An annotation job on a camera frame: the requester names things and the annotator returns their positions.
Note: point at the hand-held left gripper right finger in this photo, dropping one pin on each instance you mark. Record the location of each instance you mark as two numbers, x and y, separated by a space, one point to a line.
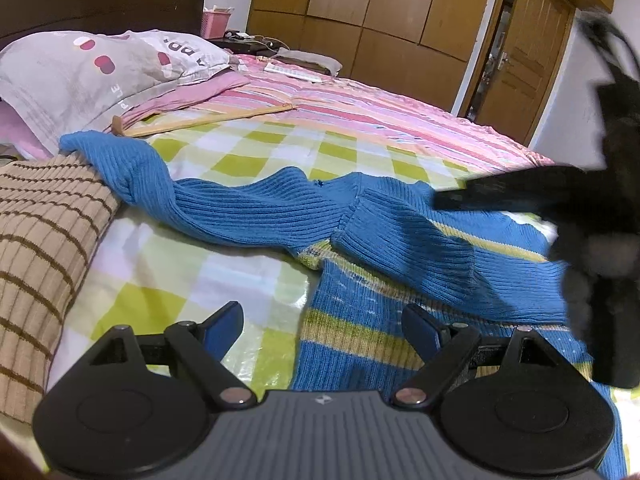
419 331

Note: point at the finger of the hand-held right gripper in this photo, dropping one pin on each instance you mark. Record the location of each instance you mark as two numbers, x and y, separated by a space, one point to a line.
495 191

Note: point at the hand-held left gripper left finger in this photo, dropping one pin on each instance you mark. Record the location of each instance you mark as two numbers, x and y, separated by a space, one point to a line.
226 324

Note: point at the blue striped knit sweater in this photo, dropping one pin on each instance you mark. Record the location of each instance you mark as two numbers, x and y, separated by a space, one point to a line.
400 240

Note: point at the green white checked bed sheet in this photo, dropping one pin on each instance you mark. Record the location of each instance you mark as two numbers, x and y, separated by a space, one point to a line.
165 280

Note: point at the pink striped blanket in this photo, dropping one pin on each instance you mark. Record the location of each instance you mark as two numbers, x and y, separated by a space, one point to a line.
380 115

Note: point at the wooden door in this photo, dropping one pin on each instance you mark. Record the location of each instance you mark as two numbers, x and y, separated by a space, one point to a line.
530 55

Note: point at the beige brown-striped knit garment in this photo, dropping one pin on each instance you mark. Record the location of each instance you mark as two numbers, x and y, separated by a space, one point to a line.
45 240

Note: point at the long wooden stick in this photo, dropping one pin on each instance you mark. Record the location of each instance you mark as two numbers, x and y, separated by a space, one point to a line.
200 119

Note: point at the wooden wardrobe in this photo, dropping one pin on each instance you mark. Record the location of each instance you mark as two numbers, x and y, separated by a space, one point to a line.
380 15

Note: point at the grey folded cloth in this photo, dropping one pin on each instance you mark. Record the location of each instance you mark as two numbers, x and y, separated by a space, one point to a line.
310 60

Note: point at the pink pillow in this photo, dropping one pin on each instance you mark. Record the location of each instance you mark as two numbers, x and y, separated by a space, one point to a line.
200 92

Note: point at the flat white pad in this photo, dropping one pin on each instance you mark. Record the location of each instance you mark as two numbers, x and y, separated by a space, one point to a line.
292 72

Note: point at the dark nightstand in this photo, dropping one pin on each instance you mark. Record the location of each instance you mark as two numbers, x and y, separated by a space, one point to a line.
240 46

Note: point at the small white device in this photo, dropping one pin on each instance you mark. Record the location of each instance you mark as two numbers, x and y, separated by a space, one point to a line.
244 36

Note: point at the grey dotted pillow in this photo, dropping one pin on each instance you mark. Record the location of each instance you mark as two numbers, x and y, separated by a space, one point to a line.
70 75

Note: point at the pink plastic basket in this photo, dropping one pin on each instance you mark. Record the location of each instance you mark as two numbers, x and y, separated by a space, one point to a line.
216 22

